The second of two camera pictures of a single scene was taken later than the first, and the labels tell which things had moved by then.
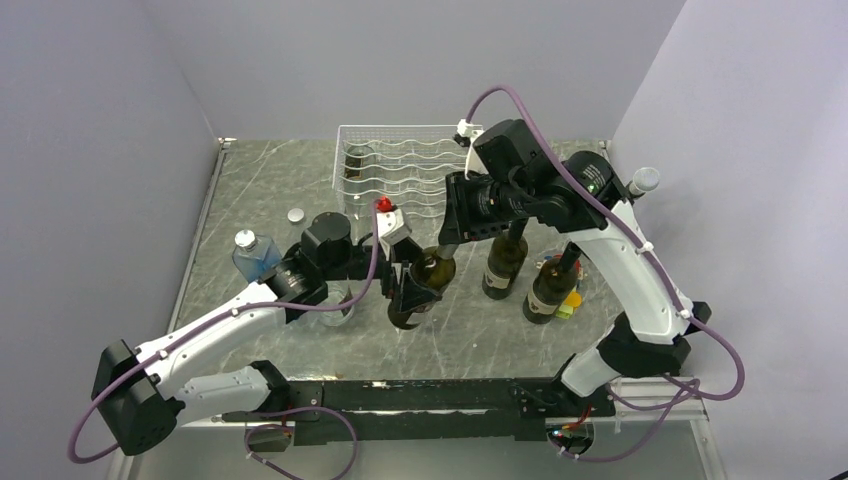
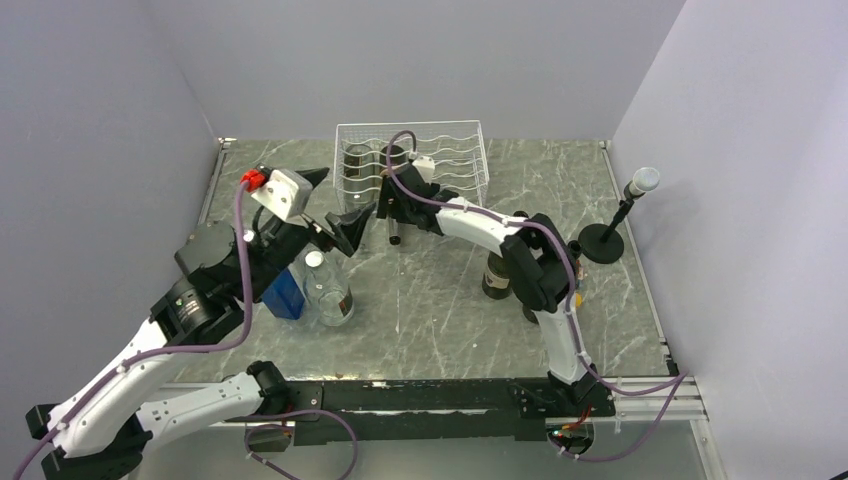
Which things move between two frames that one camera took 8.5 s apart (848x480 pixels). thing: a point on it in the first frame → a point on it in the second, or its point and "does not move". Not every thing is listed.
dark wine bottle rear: x=506 y=260 does not move
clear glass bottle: x=360 y=175 does not move
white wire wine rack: x=407 y=163 does not move
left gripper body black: x=381 y=270 → x=320 y=235
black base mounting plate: x=484 y=410 does not move
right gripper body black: x=483 y=204 → x=402 y=212
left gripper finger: x=412 y=294 → x=349 y=227
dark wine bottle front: x=435 y=266 → x=393 y=157
